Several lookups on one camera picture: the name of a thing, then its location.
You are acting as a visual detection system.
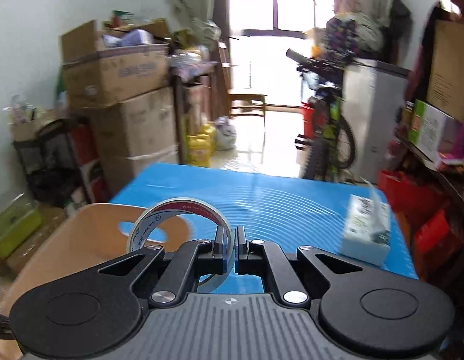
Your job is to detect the beige plastic storage bin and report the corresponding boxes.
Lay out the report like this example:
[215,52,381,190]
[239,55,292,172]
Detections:
[0,202,195,320]

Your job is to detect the clear adhesive tape roll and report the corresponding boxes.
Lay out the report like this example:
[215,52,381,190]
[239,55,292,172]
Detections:
[126,197,234,293]

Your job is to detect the white tissue pack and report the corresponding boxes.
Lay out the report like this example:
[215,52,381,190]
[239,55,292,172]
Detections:
[339,181,391,267]

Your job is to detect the brown cardboard box on floor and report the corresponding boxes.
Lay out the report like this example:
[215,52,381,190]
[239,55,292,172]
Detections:
[6,203,67,275]

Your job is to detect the green plastic lidded container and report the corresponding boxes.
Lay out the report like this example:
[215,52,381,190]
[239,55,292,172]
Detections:
[0,191,42,259]

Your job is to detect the blue silicone table mat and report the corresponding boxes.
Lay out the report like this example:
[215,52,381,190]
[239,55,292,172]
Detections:
[109,162,421,295]

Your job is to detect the black metal shelf rack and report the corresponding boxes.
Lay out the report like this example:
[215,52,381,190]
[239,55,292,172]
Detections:
[10,111,92,208]

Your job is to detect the green black bicycle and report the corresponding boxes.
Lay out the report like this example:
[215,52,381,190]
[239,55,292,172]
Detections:
[286,49,357,182]

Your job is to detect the red white appliance box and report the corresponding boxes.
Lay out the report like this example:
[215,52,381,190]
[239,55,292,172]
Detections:
[70,120,110,203]

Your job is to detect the large stacked cardboard box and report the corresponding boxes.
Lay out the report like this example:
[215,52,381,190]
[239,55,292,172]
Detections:
[89,87,179,194]

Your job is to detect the yellow oil jug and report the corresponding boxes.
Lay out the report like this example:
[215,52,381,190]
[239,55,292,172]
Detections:
[186,124,216,167]

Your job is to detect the red bucket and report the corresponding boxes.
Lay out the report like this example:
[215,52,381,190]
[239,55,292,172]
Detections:
[301,102,325,139]

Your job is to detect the white freezer cabinet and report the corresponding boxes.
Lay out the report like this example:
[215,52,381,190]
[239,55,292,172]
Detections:
[342,58,408,184]

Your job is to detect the white plastic bag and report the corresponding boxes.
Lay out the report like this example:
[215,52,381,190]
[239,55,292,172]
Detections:
[214,116,237,151]

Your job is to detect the open top cardboard box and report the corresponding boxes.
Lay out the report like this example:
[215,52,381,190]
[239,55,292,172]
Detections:
[60,20,168,109]

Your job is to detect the wooden chair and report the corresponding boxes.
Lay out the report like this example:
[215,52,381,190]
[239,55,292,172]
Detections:
[217,40,266,122]

